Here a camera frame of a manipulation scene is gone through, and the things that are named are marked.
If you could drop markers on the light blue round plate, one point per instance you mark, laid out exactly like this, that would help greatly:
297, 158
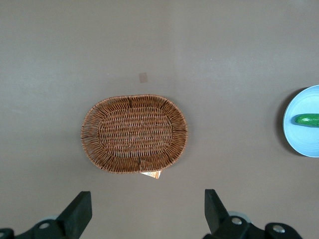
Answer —
304, 142

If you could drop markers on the orange paper basket tag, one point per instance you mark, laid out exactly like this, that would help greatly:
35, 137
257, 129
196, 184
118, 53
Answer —
152, 174

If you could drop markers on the square tape patch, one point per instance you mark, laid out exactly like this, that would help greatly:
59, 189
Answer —
143, 77

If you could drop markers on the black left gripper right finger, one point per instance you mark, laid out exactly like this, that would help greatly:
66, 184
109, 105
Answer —
216, 216

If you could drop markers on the brown oval wicker basket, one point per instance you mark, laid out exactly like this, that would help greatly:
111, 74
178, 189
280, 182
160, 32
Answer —
134, 134

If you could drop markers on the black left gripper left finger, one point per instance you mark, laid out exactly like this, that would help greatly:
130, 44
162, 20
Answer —
74, 216

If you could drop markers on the green cucumber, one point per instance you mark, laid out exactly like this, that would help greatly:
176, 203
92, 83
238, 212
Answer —
307, 120

